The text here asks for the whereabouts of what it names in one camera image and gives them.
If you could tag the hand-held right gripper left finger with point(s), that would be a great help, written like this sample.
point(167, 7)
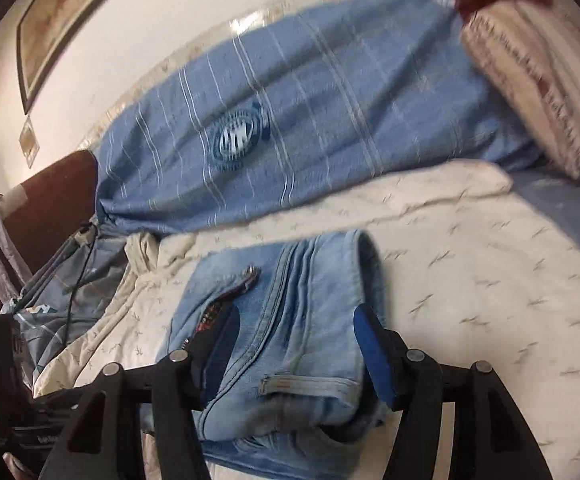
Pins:
point(225, 345)

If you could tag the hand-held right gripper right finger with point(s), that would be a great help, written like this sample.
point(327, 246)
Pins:
point(372, 350)

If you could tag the light blue denim pants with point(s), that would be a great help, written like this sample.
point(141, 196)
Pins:
point(295, 310)

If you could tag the cream floral blanket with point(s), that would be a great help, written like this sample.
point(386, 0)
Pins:
point(469, 285)

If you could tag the grey-blue printed cloth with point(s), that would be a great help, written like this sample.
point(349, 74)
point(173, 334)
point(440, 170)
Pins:
point(105, 265)

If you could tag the white charger plug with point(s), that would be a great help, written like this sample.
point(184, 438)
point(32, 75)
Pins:
point(88, 232)

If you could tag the brown headboard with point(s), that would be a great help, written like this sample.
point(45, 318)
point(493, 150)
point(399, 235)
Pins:
point(55, 200)

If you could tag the blue bed sheet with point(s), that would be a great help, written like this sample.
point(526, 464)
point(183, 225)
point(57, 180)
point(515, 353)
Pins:
point(559, 200)

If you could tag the blue plaid duvet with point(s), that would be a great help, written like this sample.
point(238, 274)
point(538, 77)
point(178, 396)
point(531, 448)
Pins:
point(345, 110)

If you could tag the beige striped pillow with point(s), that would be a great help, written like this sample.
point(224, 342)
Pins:
point(544, 85)

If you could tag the framed wall picture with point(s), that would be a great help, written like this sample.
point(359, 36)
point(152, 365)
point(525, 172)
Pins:
point(50, 25)

